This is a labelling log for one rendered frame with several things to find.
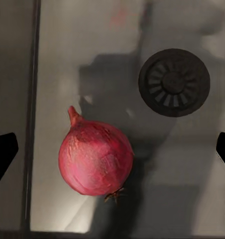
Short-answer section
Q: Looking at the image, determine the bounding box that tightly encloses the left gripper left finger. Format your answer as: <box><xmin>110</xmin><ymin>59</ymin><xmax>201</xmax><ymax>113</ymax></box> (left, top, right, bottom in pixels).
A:
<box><xmin>0</xmin><ymin>132</ymin><xmax>18</xmax><ymax>180</ymax></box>

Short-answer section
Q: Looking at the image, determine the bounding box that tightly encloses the vidalia onion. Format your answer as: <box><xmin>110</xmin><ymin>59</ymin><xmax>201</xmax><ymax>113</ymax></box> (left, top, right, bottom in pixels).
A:
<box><xmin>58</xmin><ymin>106</ymin><xmax>134</xmax><ymax>200</ymax></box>

